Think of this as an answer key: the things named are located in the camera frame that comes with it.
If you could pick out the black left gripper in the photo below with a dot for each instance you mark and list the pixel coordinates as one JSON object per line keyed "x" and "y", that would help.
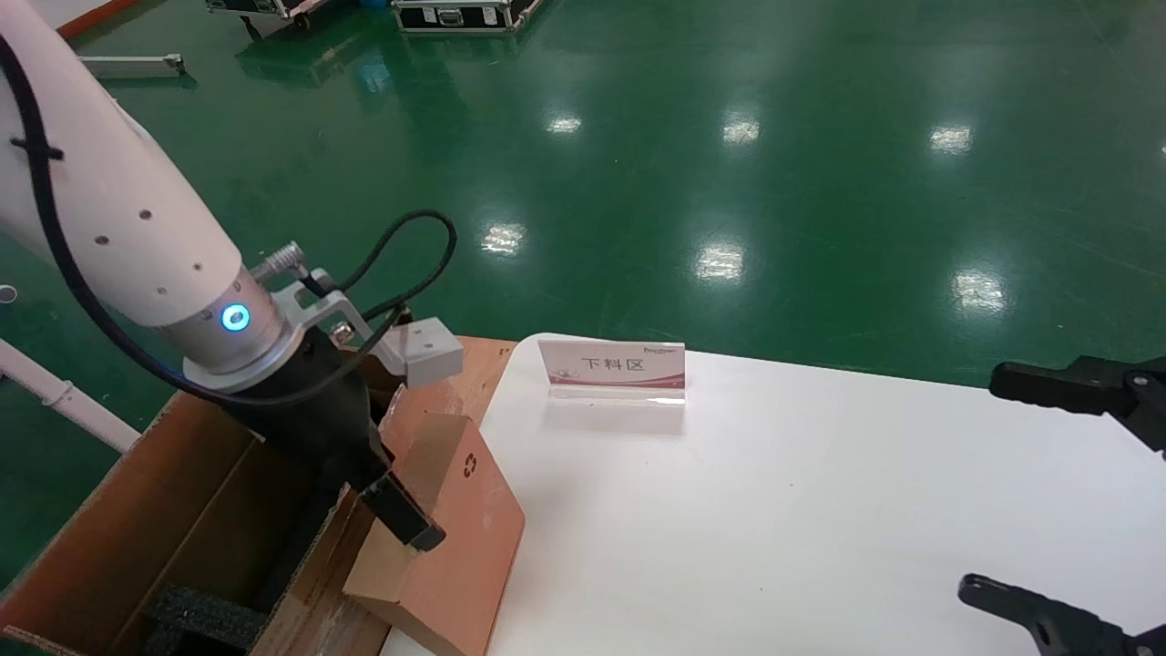
{"x": 319, "y": 410}

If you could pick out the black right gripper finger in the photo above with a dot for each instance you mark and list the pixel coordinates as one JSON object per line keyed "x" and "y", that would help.
{"x": 1057, "y": 624}
{"x": 1057, "y": 387}

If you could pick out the small cardboard box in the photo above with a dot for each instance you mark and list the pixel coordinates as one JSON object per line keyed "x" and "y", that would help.
{"x": 465, "y": 547}

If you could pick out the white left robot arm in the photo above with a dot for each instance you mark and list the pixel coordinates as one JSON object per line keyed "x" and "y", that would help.
{"x": 109, "y": 200}

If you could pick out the large cardboard box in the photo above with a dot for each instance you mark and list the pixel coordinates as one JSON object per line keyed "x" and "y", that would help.
{"x": 137, "y": 510}

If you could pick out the black foam block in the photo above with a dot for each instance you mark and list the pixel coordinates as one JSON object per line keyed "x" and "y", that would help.
{"x": 205, "y": 615}

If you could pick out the acrylic sign with Chinese text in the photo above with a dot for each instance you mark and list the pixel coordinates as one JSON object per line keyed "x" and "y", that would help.
{"x": 619, "y": 364}

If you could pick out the white pipe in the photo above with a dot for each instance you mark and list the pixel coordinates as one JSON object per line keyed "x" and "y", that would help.
{"x": 64, "y": 396}

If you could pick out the grey metal floor stand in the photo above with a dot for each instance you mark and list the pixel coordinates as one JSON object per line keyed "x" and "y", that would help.
{"x": 137, "y": 66}

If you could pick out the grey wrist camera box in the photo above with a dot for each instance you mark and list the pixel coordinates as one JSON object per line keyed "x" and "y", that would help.
{"x": 424, "y": 355}

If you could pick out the silver camera mount bracket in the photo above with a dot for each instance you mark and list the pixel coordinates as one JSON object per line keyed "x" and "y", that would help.
{"x": 323, "y": 305}

